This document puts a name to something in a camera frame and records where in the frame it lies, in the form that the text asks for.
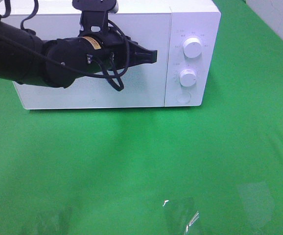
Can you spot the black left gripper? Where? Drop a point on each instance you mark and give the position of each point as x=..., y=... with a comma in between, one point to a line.
x=119, y=52

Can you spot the white microwave door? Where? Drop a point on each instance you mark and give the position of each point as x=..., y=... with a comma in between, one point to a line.
x=144, y=85

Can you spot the white dial knob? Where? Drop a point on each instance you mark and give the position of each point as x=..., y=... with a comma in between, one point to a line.
x=192, y=47
x=187, y=78

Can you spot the round white door button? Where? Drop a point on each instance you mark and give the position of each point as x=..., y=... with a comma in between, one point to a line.
x=184, y=97

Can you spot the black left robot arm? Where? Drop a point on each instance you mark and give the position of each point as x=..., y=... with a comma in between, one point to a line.
x=27, y=59

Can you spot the white microwave oven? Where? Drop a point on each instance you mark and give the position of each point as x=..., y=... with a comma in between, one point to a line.
x=58, y=19

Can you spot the green table cover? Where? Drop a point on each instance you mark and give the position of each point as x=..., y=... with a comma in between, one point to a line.
x=108, y=172

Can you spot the clear tape patch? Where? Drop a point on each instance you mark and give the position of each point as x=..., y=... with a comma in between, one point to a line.
x=182, y=217

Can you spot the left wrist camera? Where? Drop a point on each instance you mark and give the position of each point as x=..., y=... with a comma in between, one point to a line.
x=94, y=15

